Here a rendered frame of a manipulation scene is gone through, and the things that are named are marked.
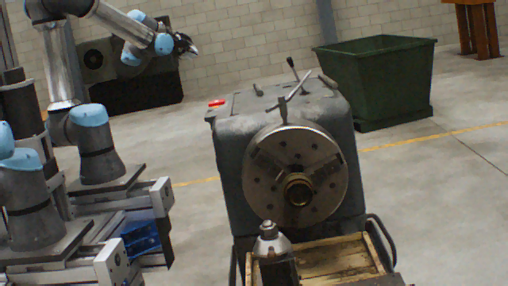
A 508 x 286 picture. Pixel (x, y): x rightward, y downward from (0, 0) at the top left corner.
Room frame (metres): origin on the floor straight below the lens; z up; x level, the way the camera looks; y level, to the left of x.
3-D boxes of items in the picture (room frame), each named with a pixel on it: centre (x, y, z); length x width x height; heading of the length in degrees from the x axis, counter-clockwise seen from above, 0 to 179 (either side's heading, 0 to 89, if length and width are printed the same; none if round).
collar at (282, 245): (1.20, -0.01, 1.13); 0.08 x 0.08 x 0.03
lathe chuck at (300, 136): (1.81, -0.11, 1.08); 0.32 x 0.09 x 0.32; 87
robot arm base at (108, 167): (1.90, 0.47, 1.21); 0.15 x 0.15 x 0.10
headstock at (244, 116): (2.21, -0.12, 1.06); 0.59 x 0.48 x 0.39; 177
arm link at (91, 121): (1.90, 0.48, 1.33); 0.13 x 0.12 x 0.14; 47
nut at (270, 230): (1.20, -0.01, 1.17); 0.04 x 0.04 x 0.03
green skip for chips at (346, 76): (6.70, -1.50, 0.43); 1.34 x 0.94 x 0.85; 10
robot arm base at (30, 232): (1.41, 0.56, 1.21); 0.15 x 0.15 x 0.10
